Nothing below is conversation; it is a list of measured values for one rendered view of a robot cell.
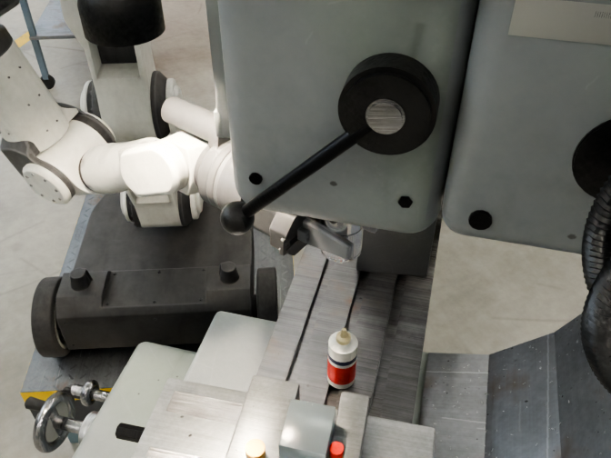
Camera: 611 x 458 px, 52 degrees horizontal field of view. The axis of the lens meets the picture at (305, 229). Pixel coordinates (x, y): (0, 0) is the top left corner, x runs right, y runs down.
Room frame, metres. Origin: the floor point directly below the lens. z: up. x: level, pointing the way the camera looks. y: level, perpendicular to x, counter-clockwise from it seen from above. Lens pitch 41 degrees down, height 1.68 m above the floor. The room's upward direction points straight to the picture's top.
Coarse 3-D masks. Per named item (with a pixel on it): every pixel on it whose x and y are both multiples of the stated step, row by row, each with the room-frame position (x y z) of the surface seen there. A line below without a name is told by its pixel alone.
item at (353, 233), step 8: (328, 224) 0.50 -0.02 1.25; (336, 224) 0.50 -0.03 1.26; (344, 224) 0.49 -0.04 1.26; (352, 224) 0.50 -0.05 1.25; (336, 232) 0.50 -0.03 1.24; (344, 232) 0.49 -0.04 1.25; (352, 232) 0.50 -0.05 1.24; (360, 232) 0.50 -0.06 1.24; (352, 240) 0.50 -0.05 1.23; (360, 240) 0.51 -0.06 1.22; (360, 248) 0.51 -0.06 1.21; (328, 256) 0.50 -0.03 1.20; (336, 256) 0.50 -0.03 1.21; (352, 256) 0.50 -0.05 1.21
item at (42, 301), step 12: (60, 276) 1.09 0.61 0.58; (36, 288) 1.03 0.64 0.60; (48, 288) 1.03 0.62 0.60; (36, 300) 0.99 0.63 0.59; (48, 300) 1.00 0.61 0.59; (36, 312) 0.97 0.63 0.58; (48, 312) 0.97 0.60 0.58; (36, 324) 0.95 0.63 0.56; (48, 324) 0.95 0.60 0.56; (36, 336) 0.93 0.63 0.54; (48, 336) 0.93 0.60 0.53; (60, 336) 1.00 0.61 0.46; (36, 348) 0.93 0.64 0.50; (48, 348) 0.93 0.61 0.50; (60, 348) 0.95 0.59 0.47
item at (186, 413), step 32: (192, 384) 0.48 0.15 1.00; (160, 416) 0.43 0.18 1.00; (192, 416) 0.43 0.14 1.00; (224, 416) 0.43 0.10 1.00; (352, 416) 0.40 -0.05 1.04; (160, 448) 0.39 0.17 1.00; (192, 448) 0.39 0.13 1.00; (224, 448) 0.39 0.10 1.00; (352, 448) 0.36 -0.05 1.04; (384, 448) 0.39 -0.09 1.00; (416, 448) 0.39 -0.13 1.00
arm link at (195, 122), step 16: (176, 96) 0.69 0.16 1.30; (176, 112) 0.65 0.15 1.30; (192, 112) 0.65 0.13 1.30; (208, 112) 0.64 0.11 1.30; (192, 128) 0.63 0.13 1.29; (208, 128) 0.62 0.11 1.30; (176, 144) 0.62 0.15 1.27; (192, 144) 0.63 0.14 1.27; (208, 144) 0.62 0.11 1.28; (224, 144) 0.61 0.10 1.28; (192, 160) 0.61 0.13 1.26; (208, 160) 0.60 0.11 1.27; (192, 176) 0.61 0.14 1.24; (208, 176) 0.58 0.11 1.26; (192, 192) 0.61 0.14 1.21; (208, 192) 0.58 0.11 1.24
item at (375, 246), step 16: (432, 224) 0.74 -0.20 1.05; (368, 240) 0.75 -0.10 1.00; (384, 240) 0.75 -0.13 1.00; (400, 240) 0.75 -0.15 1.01; (416, 240) 0.74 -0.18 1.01; (432, 240) 0.74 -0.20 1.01; (368, 256) 0.75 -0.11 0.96; (384, 256) 0.75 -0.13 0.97; (400, 256) 0.75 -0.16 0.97; (416, 256) 0.74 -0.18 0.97; (384, 272) 0.75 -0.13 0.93; (400, 272) 0.75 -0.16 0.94; (416, 272) 0.74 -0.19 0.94
